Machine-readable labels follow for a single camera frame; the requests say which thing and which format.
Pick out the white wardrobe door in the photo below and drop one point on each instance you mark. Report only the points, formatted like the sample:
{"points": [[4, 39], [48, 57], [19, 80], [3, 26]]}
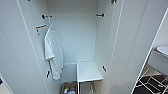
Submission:
{"points": [[133, 40], [16, 40]]}

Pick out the white wardrobe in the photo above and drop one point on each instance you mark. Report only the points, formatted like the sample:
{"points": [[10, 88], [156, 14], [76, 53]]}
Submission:
{"points": [[76, 33]]}

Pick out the white garment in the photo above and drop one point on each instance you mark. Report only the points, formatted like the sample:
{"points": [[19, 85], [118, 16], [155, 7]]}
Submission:
{"points": [[53, 50]]}

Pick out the white clothes hanger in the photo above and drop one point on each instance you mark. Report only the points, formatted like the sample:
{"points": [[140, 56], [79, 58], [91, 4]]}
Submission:
{"points": [[50, 22]]}

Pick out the brown wicker basket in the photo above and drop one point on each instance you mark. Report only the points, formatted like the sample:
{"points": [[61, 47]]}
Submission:
{"points": [[66, 87]]}

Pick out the small orange label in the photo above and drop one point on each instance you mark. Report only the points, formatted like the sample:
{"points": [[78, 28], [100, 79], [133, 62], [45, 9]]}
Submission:
{"points": [[40, 26]]}

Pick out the round white high table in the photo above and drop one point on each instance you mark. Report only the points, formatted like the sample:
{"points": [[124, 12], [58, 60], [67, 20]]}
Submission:
{"points": [[163, 50]]}

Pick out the black wall peg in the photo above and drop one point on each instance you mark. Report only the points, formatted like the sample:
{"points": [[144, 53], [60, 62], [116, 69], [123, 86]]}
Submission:
{"points": [[99, 15], [45, 16]]}

